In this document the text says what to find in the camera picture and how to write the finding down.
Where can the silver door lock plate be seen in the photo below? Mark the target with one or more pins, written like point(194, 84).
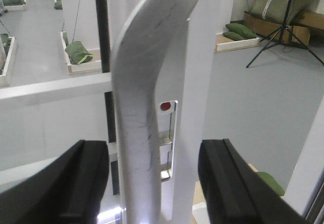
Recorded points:
point(167, 124)

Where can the green sandbag with yellow stripe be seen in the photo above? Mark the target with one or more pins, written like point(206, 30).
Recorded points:
point(77, 53)

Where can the pair of green sandbags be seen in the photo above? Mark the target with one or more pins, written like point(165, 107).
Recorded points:
point(238, 32)

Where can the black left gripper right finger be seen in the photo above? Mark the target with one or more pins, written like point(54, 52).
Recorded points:
point(234, 193)

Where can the grey metal door handle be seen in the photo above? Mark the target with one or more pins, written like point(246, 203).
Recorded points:
point(137, 58)

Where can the white framed sliding glass door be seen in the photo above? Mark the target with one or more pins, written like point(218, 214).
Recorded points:
point(52, 104)

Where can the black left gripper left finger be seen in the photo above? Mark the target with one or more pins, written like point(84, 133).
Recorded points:
point(69, 190)

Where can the brown cardboard box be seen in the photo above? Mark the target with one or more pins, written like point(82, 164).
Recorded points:
point(307, 26)

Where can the black tripod stand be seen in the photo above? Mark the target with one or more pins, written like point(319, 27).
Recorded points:
point(276, 38)

